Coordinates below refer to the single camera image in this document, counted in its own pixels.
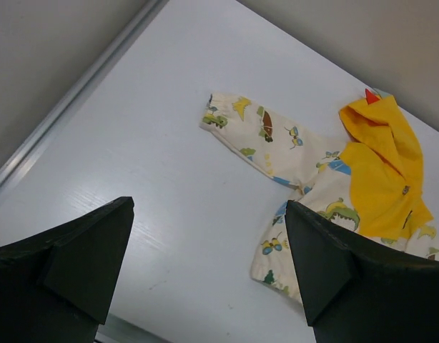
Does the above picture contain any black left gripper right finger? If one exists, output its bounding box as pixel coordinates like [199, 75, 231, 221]
[285, 201, 439, 342]

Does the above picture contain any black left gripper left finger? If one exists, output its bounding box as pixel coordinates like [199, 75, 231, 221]
[0, 197, 134, 342]

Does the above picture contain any cream printed hooded kids jacket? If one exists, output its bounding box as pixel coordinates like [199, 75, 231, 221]
[199, 87, 439, 304]

